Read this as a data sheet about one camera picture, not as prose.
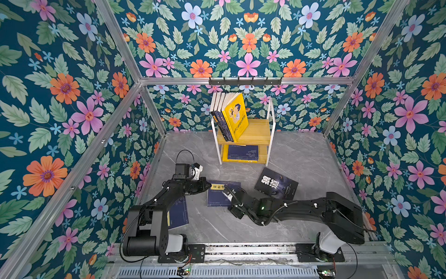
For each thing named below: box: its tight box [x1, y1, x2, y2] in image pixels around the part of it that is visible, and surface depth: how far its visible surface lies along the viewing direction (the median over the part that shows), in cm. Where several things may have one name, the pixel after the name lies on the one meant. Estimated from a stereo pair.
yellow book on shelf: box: [221, 144, 260, 164], surface depth 102 cm
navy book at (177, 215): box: [166, 195, 189, 231], surface depth 86 cm
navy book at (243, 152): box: [227, 144, 259, 161], surface depth 103 cm
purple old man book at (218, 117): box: [213, 92, 231, 142], surface depth 80 cm
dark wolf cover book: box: [254, 167, 299, 200], surface depth 95 cm
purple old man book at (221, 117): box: [217, 92, 234, 143], surface depth 80 cm
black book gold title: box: [210, 91, 228, 142], surface depth 79 cm
